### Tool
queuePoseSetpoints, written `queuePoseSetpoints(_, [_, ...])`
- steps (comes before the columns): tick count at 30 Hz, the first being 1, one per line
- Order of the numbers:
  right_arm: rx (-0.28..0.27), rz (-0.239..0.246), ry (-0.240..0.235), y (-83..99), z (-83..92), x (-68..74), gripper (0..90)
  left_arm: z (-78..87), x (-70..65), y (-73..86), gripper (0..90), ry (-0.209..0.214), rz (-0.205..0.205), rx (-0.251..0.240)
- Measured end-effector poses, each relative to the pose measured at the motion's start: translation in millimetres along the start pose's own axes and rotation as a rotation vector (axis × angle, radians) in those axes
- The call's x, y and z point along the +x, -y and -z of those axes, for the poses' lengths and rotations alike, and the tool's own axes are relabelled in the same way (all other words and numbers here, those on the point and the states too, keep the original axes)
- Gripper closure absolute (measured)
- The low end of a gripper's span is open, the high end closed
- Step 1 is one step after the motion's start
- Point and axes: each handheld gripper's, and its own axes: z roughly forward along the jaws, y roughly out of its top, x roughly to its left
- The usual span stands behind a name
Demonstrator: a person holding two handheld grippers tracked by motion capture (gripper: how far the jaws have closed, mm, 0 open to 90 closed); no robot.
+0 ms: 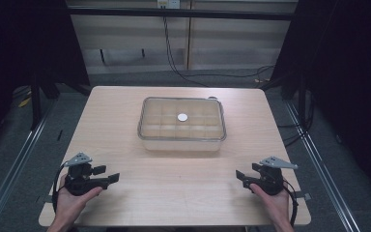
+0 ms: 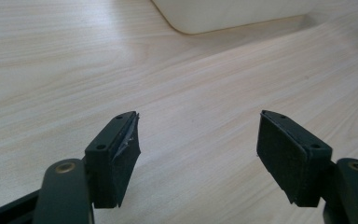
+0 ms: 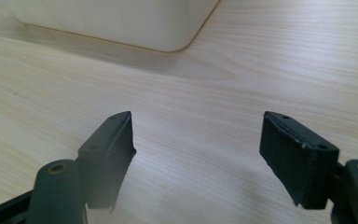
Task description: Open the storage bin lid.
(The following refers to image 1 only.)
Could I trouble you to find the black horizontal frame bar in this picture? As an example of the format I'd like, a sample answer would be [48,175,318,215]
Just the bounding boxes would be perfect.
[67,7,297,21]

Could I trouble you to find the yellow object on floor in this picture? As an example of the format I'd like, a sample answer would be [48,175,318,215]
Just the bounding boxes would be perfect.
[17,96,32,109]

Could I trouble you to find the long black wall cable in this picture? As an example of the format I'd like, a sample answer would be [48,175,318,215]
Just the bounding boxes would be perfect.
[161,15,275,88]

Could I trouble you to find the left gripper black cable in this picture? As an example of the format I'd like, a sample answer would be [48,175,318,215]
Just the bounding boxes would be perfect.
[51,161,70,215]

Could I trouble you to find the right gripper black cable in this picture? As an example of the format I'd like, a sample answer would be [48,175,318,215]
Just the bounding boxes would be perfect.
[281,178,300,227]

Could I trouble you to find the white wall power outlet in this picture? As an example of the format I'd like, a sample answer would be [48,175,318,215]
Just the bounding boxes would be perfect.
[157,0,181,10]

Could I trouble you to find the person's left hand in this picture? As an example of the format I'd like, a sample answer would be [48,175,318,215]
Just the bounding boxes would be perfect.
[54,175,104,224]

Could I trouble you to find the clear plastic storage container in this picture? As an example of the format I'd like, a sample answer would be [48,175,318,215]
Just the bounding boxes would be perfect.
[139,98,225,153]

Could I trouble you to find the silver metal floor rail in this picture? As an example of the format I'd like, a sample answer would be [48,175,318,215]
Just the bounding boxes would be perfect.
[283,99,362,232]
[0,99,58,232]

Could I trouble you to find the black floor cables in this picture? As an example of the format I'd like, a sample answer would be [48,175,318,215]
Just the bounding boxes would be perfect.
[275,89,315,148]

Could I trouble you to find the person's right hand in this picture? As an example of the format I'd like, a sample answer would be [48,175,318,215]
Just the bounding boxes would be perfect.
[248,182,292,224]

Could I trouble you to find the clear plastic container lid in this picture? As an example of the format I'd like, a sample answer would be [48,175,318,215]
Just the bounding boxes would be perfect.
[136,96,228,142]

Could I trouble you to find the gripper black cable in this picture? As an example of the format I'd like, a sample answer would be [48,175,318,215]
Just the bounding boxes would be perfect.
[51,161,70,215]
[281,178,300,227]

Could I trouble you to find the black curtain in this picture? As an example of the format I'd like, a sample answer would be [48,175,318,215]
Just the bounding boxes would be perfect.
[0,0,91,162]
[260,0,371,207]

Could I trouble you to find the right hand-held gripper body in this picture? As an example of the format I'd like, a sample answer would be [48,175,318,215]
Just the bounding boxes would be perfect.
[242,156,300,197]

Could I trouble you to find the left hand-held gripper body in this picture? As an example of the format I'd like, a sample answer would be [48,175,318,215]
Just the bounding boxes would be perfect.
[63,152,110,197]

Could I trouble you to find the black metal stand leg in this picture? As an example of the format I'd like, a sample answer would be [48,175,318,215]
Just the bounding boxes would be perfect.
[29,75,43,131]

